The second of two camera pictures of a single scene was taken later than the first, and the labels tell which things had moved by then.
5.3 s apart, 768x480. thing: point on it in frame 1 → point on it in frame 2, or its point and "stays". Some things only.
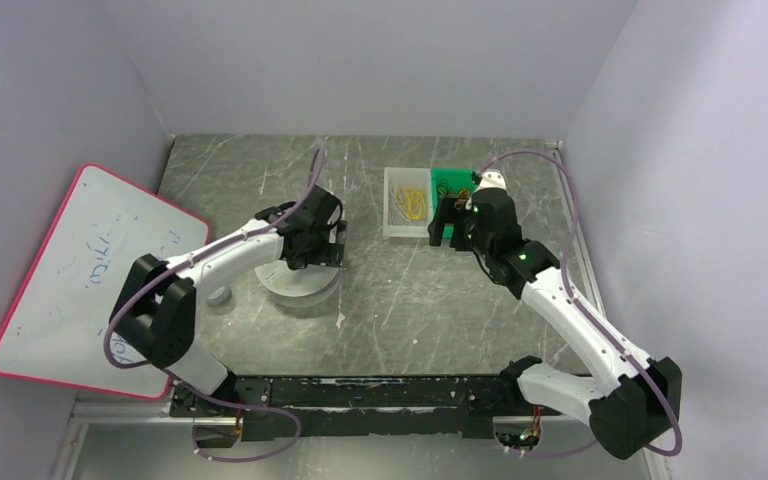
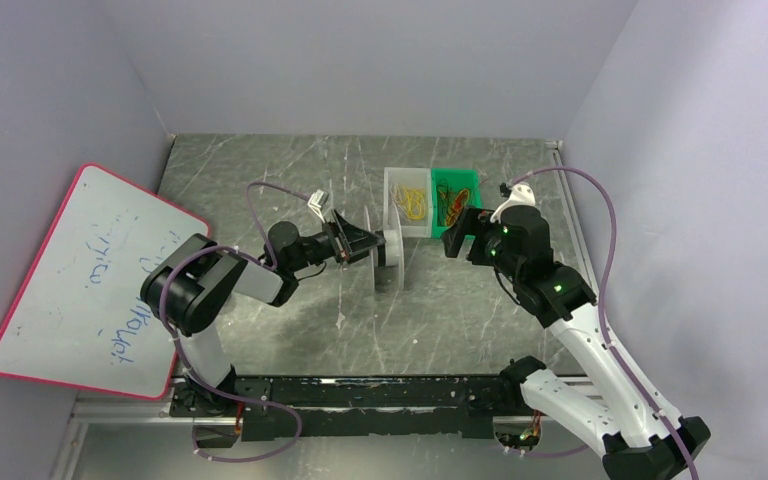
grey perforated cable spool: x=299 y=289 → x=391 y=253
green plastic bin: x=447 y=183 stays
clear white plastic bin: x=407 y=202 stays
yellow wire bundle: x=414 y=200 stays
